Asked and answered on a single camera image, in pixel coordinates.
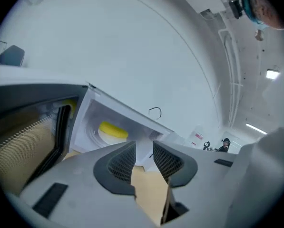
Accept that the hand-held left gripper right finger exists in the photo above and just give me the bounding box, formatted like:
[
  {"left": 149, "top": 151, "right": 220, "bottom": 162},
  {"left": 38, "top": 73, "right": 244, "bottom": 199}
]
[{"left": 152, "top": 140, "right": 239, "bottom": 228}]

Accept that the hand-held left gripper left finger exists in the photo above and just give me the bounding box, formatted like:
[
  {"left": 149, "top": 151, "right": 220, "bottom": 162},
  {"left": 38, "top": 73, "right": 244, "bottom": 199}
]
[{"left": 6, "top": 140, "right": 162, "bottom": 228}]

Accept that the white round plate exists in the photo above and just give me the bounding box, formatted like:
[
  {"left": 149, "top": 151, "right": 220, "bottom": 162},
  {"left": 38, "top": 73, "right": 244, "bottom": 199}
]
[{"left": 98, "top": 129, "right": 127, "bottom": 147}]

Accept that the yellow sponge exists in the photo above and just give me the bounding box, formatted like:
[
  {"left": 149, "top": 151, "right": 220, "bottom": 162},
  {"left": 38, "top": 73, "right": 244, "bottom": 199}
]
[{"left": 98, "top": 121, "right": 129, "bottom": 139}]

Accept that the white microwave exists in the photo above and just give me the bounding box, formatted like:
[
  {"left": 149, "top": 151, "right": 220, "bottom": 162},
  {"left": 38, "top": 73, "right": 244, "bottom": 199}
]
[{"left": 0, "top": 64, "right": 175, "bottom": 197}]

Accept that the water jug with red label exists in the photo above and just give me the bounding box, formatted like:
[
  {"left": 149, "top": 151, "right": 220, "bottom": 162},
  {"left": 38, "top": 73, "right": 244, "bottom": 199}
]
[{"left": 188, "top": 125, "right": 206, "bottom": 148}]

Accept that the ceiling light strip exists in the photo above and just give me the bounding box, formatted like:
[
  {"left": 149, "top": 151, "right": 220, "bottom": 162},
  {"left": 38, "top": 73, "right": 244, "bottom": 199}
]
[{"left": 245, "top": 123, "right": 268, "bottom": 135}]

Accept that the ceiling light panel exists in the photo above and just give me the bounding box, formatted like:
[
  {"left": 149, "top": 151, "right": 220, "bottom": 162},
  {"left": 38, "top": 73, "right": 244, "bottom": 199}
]
[{"left": 266, "top": 69, "right": 281, "bottom": 80}]

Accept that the blue chair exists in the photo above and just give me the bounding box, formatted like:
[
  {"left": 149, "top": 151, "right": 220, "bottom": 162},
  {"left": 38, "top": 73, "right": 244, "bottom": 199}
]
[{"left": 0, "top": 45, "right": 25, "bottom": 67}]

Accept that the person's head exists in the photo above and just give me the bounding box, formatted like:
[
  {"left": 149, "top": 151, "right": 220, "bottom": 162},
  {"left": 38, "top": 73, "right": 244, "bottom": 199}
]
[{"left": 241, "top": 0, "right": 284, "bottom": 42}]

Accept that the white wall conduit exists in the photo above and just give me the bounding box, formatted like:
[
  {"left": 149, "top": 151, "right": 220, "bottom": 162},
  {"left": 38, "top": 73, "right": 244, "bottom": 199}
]
[{"left": 217, "top": 28, "right": 244, "bottom": 128}]

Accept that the black head-worn camera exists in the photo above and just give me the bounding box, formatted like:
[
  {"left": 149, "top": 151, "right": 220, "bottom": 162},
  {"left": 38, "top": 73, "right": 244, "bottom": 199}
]
[{"left": 228, "top": 0, "right": 244, "bottom": 19}]

